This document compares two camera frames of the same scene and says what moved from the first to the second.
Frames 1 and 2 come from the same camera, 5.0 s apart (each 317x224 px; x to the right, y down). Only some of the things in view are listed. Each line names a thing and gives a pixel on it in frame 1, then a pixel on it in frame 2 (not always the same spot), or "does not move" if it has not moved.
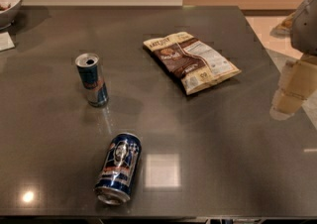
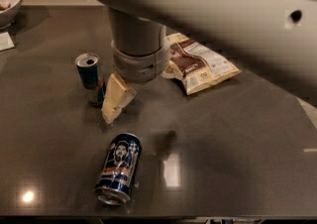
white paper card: [6, 42] does not move
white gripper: [305, 25] -> [141, 65]
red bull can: [92, 79] does not move
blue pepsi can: [118, 170] does not move
